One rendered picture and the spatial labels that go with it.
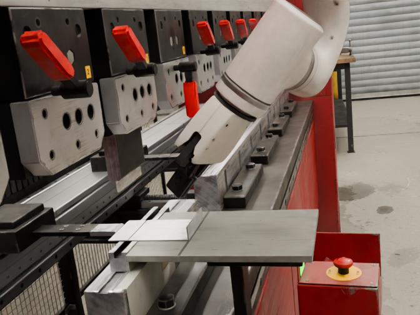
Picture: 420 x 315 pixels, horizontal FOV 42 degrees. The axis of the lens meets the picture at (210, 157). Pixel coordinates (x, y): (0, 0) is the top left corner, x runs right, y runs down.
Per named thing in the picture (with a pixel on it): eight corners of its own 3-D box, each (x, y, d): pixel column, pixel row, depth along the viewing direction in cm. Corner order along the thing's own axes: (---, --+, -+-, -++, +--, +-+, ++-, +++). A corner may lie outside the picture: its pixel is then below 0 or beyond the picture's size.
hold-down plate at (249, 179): (245, 208, 130) (244, 196, 129) (224, 209, 131) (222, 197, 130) (263, 173, 158) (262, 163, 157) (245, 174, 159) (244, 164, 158)
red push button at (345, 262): (353, 280, 110) (352, 264, 109) (332, 279, 111) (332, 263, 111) (354, 271, 114) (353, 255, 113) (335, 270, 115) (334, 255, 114)
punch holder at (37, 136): (44, 180, 53) (11, 5, 49) (-31, 183, 55) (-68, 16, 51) (107, 145, 67) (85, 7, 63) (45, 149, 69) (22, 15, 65)
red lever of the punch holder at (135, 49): (132, 21, 66) (158, 67, 74) (100, 24, 67) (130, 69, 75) (130, 33, 65) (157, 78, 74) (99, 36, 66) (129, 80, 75)
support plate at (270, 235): (312, 262, 71) (312, 255, 71) (125, 262, 77) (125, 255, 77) (319, 214, 88) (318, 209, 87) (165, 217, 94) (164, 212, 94)
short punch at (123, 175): (123, 194, 79) (114, 130, 77) (110, 194, 80) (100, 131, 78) (147, 174, 89) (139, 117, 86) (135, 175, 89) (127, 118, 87)
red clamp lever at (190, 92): (200, 117, 94) (194, 60, 92) (178, 119, 95) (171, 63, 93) (203, 115, 96) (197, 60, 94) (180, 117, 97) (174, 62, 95)
